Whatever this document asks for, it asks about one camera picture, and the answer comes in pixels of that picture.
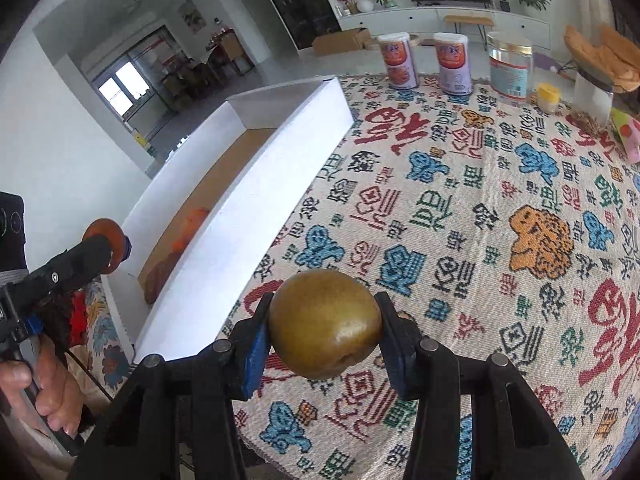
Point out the clear jar with blue label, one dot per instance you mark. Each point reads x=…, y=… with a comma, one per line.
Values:
x=510, y=67

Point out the brown cardboard box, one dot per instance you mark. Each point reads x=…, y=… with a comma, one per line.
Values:
x=340, y=40

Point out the small reddish brown fruit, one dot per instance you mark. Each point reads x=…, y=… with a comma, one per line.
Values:
x=100, y=227

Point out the purple and red can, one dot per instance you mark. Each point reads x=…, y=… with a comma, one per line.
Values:
x=454, y=65
x=400, y=62

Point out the small green potted plant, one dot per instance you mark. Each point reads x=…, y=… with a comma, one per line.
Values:
x=502, y=0

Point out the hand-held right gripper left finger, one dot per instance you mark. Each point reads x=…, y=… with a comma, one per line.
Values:
x=255, y=355

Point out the white cardboard box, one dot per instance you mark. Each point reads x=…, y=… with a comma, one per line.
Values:
x=280, y=125

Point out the pink and yellow bag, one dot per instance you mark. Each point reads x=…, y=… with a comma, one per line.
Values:
x=627, y=135

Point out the floral patterned cloth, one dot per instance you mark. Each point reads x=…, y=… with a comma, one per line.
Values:
x=110, y=340

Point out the orange tangerine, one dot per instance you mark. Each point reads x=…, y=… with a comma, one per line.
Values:
x=192, y=230

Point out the large purple sweet potato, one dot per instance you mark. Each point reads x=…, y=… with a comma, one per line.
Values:
x=162, y=277

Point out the printed woven tablecloth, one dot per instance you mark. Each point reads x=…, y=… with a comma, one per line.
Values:
x=475, y=260

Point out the white round ornament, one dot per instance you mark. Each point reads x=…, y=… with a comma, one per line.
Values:
x=366, y=5

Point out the white television cabinet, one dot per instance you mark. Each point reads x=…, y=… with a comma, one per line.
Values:
x=525, y=22

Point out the brown kiwi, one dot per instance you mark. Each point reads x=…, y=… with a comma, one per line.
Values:
x=325, y=325

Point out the wooden stool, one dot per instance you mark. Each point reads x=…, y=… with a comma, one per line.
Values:
x=467, y=20

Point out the person's left hand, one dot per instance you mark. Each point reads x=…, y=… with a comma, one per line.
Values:
x=50, y=390

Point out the framed wall picture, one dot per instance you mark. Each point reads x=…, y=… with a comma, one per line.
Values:
x=191, y=16

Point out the clear container with black lid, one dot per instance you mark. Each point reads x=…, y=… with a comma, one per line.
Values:
x=592, y=95

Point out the dark display cabinet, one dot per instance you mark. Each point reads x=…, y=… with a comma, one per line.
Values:
x=300, y=0

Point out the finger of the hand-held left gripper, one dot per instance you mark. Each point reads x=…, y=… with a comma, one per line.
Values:
x=75, y=265
x=126, y=250

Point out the small yellow jar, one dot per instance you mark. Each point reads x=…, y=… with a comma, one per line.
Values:
x=548, y=99

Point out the pile of brown nuts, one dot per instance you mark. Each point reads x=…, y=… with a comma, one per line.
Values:
x=585, y=122

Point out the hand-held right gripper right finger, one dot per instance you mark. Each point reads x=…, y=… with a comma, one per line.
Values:
x=395, y=365

